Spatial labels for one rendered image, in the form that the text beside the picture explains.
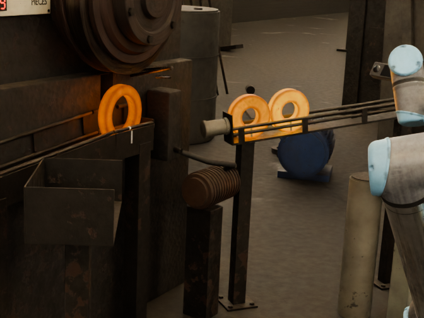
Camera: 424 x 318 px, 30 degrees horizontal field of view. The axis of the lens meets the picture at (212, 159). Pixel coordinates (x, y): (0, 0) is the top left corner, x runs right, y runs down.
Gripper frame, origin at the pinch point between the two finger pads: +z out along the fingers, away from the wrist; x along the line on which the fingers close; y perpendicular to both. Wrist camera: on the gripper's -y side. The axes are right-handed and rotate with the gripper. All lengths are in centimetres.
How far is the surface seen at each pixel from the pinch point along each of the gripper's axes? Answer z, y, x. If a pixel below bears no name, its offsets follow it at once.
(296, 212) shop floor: 143, -45, -48
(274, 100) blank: 13.2, -41.6, -16.6
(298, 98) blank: 18.4, -35.3, -12.2
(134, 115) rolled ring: -21, -72, -42
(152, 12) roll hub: -44, -69, -13
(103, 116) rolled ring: -35, -75, -46
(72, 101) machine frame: -41, -83, -46
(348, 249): 31, 0, -54
